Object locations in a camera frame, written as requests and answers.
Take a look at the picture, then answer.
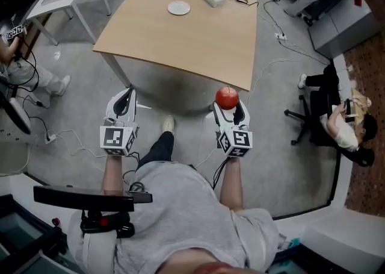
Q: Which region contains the person's grey shirt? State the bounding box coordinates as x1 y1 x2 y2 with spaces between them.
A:
66 160 280 274

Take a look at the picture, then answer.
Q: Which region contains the person's black trouser leg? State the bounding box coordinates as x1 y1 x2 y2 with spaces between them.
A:
137 130 175 171

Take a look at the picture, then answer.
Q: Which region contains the grey cabinet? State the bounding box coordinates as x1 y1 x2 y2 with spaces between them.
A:
308 0 381 60

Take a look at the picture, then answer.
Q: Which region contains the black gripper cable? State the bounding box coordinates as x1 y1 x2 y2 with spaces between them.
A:
212 158 229 190

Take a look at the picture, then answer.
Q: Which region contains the person's left forearm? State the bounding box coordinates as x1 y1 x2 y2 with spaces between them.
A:
102 154 128 196

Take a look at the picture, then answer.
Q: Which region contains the red apple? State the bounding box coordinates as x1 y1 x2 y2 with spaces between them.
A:
215 86 240 110

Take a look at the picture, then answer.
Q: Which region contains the black chest mount bar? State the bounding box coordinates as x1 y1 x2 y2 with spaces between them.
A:
32 185 153 239

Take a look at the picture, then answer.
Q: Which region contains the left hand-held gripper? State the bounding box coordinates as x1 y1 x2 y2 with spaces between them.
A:
99 86 140 157

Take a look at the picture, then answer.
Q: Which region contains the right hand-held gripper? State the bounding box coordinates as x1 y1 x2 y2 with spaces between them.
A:
212 100 253 158

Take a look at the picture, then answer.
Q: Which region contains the person's white shoe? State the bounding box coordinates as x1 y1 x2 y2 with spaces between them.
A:
161 115 176 135

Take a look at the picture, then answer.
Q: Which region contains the black office chair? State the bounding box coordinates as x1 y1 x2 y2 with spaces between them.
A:
284 90 375 167

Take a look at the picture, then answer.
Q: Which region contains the white round plate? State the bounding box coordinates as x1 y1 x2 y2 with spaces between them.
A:
167 0 191 16

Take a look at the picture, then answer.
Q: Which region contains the person's right forearm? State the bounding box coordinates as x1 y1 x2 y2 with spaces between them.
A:
219 157 244 212

